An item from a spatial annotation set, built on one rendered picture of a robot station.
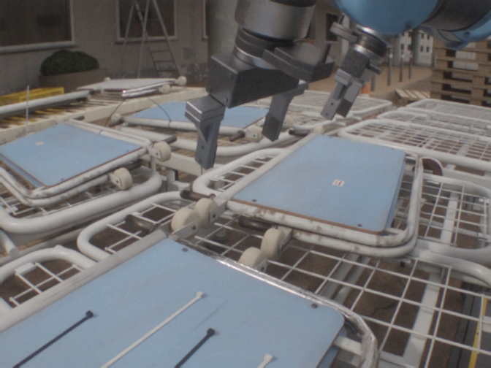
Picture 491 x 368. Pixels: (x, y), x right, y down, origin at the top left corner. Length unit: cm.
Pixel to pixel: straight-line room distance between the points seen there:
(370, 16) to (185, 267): 45
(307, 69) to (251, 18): 8
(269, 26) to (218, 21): 654
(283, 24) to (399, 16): 15
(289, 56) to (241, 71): 6
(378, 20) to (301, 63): 13
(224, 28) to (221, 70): 649
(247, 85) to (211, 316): 30
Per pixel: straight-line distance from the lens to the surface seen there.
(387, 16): 33
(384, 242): 77
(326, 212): 83
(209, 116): 46
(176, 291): 56
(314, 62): 43
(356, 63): 79
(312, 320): 53
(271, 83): 50
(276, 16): 43
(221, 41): 695
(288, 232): 79
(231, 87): 45
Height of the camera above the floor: 90
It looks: 21 degrees down
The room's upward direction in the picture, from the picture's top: straight up
